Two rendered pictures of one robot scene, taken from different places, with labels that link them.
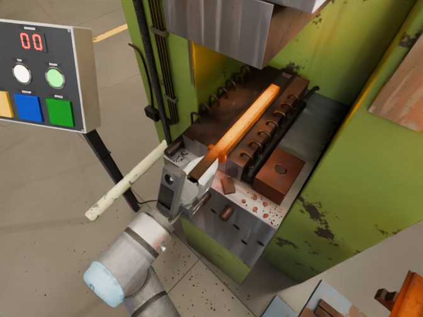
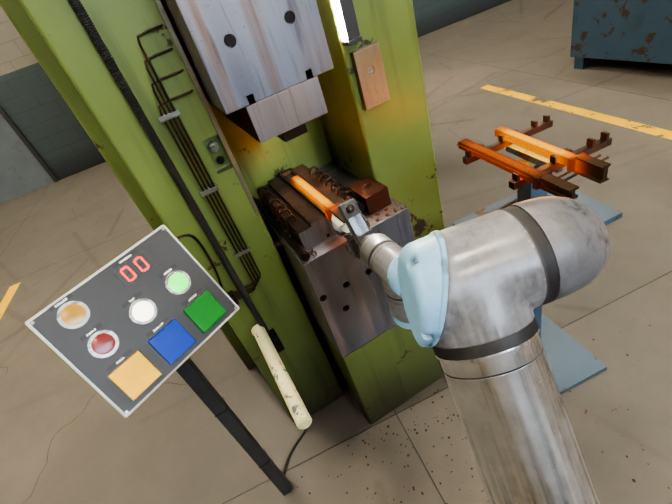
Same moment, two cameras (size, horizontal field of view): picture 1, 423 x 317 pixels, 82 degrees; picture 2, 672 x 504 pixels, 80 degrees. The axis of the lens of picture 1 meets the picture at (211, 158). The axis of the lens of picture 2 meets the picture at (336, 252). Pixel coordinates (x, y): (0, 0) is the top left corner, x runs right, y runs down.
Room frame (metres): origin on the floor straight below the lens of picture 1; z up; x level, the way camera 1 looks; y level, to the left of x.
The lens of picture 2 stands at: (-0.24, 0.82, 1.60)
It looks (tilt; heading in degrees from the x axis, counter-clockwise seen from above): 36 degrees down; 308
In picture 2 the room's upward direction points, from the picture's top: 20 degrees counter-clockwise
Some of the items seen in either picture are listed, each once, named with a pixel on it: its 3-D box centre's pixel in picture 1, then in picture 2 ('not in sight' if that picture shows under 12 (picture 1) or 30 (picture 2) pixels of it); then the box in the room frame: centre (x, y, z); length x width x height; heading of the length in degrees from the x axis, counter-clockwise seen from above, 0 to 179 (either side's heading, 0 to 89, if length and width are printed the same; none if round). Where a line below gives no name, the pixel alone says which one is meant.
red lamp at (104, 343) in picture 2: not in sight; (103, 343); (0.60, 0.62, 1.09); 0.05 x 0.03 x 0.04; 54
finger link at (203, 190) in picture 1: (199, 186); not in sight; (0.28, 0.03, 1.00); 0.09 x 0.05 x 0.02; 141
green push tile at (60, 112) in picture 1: (62, 112); (205, 311); (0.51, 0.43, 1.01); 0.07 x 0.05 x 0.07; 79
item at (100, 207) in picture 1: (131, 177); (278, 370); (0.52, 0.33, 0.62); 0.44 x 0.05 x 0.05; 144
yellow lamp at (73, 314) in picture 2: not in sight; (73, 314); (0.64, 0.61, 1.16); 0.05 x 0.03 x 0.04; 54
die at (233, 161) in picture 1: (250, 112); (303, 201); (0.56, -0.12, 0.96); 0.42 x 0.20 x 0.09; 144
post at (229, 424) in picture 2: (107, 162); (228, 418); (0.66, 0.50, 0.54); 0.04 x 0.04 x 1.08; 54
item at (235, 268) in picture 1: (242, 211); (363, 327); (0.54, -0.17, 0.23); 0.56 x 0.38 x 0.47; 144
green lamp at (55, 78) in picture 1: (55, 78); (178, 282); (0.56, 0.42, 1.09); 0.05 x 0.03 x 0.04; 54
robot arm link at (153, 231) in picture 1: (152, 232); (379, 251); (0.17, 0.13, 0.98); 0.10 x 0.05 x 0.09; 54
